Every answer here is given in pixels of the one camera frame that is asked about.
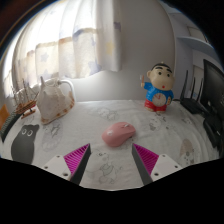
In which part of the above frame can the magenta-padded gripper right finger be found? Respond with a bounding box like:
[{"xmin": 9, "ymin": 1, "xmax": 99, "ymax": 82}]
[{"xmin": 131, "ymin": 143, "xmax": 184, "ymax": 186}]

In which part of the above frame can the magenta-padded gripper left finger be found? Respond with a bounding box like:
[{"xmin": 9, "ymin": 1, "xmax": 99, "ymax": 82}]
[{"xmin": 42, "ymin": 143, "xmax": 92, "ymax": 186}]

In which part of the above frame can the pink computer mouse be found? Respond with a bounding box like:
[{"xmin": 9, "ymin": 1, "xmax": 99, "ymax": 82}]
[{"xmin": 101, "ymin": 121, "xmax": 137, "ymax": 148}]

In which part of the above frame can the dark cat-shaped mouse pad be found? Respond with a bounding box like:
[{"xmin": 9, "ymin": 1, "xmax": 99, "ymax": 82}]
[{"xmin": 10, "ymin": 123, "xmax": 40, "ymax": 165}]

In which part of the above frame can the white printed tablecloth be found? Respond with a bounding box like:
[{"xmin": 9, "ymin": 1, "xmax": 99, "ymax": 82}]
[{"xmin": 0, "ymin": 99, "xmax": 221, "ymax": 191}]

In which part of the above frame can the large white conch shell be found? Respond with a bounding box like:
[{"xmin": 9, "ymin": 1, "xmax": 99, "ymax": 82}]
[{"xmin": 35, "ymin": 76, "xmax": 76, "ymax": 126}]

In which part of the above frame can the cartoon boy figurine clock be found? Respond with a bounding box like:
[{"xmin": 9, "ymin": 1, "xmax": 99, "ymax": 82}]
[{"xmin": 139, "ymin": 62, "xmax": 176, "ymax": 113}]

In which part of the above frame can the black router with antennas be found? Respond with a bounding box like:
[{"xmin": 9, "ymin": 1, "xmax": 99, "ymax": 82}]
[{"xmin": 179, "ymin": 69, "xmax": 208, "ymax": 115}]

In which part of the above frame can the black box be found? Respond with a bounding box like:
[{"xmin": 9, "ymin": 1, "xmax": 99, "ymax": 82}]
[{"xmin": 203, "ymin": 114, "xmax": 224, "ymax": 149}]

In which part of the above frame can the wooden model sailing ship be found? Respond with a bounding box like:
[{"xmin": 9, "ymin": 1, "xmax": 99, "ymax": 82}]
[{"xmin": 11, "ymin": 78, "xmax": 38, "ymax": 120}]

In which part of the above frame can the orange wooden chair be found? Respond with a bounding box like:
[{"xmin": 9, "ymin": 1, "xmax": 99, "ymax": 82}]
[{"xmin": 0, "ymin": 103, "xmax": 10, "ymax": 129}]

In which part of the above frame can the black monitor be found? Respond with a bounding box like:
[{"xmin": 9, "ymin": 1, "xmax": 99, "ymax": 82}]
[{"xmin": 201, "ymin": 59, "xmax": 224, "ymax": 118}]

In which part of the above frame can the white star-print curtain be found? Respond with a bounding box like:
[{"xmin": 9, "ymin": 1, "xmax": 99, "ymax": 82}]
[{"xmin": 3, "ymin": 0, "xmax": 123, "ymax": 98}]

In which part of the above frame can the white metal frame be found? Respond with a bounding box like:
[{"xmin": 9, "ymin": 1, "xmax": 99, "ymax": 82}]
[{"xmin": 49, "ymin": 78, "xmax": 77, "ymax": 103}]

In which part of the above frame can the white wall shelf unit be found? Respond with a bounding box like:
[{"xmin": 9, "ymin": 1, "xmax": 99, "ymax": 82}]
[{"xmin": 166, "ymin": 6, "xmax": 224, "ymax": 101}]

